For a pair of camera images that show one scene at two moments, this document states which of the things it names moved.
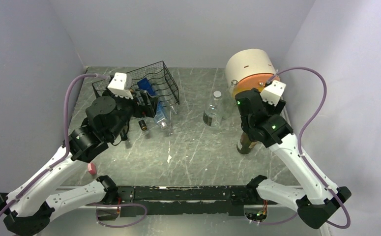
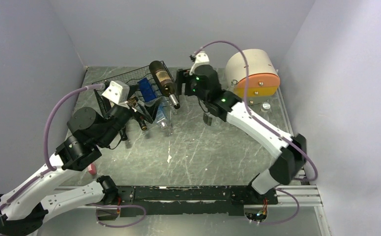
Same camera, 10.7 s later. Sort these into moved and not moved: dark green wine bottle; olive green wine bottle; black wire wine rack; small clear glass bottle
Moved: olive green wine bottle
Not moved: small clear glass bottle; dark green wine bottle; black wire wine rack
